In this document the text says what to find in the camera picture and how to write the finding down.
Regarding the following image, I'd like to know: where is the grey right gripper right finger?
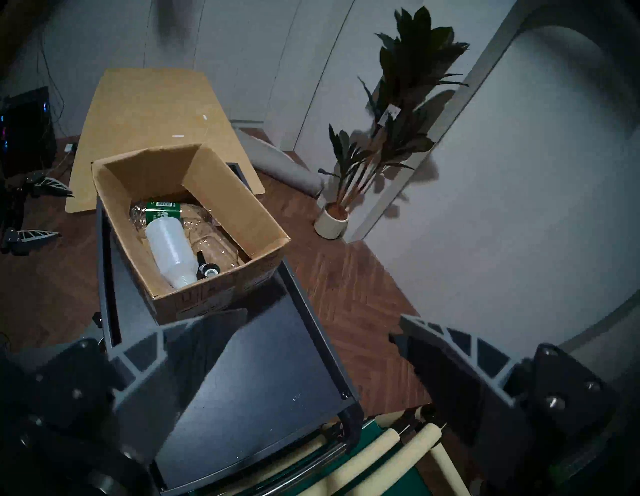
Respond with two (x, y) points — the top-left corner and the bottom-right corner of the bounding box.
(389, 314), (618, 451)

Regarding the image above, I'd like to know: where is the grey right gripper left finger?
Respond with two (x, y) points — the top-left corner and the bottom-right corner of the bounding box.
(15, 307), (251, 466)

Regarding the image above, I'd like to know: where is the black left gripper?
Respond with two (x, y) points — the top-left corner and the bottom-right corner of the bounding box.
(0, 175), (74, 256)

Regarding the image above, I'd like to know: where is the brown cardboard storage box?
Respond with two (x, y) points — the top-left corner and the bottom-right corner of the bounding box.
(91, 143), (292, 326)

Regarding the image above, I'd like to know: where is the black metal shelf cart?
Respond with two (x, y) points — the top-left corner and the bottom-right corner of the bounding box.
(95, 162), (365, 496)

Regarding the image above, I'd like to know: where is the black computer tower case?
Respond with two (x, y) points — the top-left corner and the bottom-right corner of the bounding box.
(0, 86), (57, 178)

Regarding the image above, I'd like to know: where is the clear bottle with green label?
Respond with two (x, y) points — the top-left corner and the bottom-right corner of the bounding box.
(130, 200), (183, 231)

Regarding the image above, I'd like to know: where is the small black capped bottle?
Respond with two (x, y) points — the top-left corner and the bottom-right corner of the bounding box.
(196, 250), (221, 281)

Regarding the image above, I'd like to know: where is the white plastic bottle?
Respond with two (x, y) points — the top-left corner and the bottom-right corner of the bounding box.
(145, 216), (198, 290)

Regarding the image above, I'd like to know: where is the clear crumpled plastic bottle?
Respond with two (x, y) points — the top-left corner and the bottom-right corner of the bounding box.
(182, 204), (242, 273)

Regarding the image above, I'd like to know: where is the light wooden table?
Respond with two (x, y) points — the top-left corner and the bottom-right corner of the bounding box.
(65, 68), (266, 213)

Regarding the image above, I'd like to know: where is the grey padded roll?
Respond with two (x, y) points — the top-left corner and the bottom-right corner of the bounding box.
(235, 127), (326, 197)

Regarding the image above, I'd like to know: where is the tall potted green plant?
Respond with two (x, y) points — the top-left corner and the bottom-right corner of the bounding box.
(314, 6), (471, 240)

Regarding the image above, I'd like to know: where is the green pipe frame cart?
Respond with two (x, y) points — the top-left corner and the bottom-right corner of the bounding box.
(235, 404), (483, 496)

